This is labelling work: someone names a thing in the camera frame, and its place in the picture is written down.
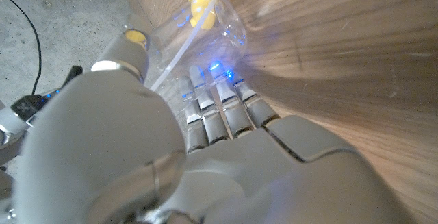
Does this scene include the clear spray bottle black nozzle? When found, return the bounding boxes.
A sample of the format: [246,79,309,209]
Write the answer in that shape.
[129,0,248,115]

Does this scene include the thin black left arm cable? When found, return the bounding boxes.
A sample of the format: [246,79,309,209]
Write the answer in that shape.
[0,0,42,97]

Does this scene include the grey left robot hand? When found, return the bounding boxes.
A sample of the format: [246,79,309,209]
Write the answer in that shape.
[13,28,419,224]

